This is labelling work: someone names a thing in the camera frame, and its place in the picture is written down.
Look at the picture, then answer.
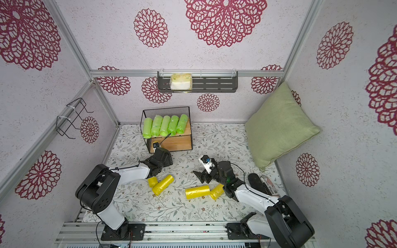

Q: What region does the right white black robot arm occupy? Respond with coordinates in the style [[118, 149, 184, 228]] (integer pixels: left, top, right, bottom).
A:
[[194, 155, 315, 248]]

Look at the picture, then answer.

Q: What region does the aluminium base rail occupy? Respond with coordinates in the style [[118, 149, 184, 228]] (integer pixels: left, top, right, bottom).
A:
[[55, 221, 270, 246]]

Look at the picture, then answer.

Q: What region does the black wire wooden shelf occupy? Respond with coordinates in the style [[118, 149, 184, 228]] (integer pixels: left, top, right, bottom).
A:
[[140, 106, 193, 154]]

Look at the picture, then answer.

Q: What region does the pale green trash bag roll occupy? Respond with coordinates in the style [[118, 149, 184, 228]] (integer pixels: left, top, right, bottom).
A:
[[159, 115, 171, 136]]

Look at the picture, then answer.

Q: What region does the green trash bag roll top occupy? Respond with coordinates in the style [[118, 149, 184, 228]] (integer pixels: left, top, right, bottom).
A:
[[151, 115, 163, 137]]

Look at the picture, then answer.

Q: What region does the white sponge block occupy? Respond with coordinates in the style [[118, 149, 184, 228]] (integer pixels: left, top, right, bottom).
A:
[[170, 73, 193, 91]]

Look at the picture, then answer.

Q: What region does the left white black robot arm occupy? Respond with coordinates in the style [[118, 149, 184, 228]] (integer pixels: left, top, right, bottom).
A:
[[75, 148, 173, 231]]

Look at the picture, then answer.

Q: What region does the black wire wall hook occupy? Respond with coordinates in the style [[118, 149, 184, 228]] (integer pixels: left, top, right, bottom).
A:
[[55, 97, 93, 140]]

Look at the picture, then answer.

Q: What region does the grey wall metal rack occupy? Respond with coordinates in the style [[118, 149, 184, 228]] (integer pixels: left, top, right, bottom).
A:
[[157, 71, 238, 93]]

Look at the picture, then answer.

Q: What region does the red white striped packet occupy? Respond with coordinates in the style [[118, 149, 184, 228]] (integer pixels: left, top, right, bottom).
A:
[[260, 175, 284, 197]]

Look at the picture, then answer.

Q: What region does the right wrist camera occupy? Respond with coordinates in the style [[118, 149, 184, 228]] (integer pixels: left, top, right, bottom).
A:
[[199, 155, 216, 174]]

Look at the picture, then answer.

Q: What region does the green cushion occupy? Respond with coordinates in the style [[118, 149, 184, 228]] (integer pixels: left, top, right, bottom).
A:
[[245, 83, 321, 171]]

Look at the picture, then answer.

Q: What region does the yellow trash bag roll diagonal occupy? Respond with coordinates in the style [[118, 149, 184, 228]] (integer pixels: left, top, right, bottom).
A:
[[152, 175, 174, 196]]

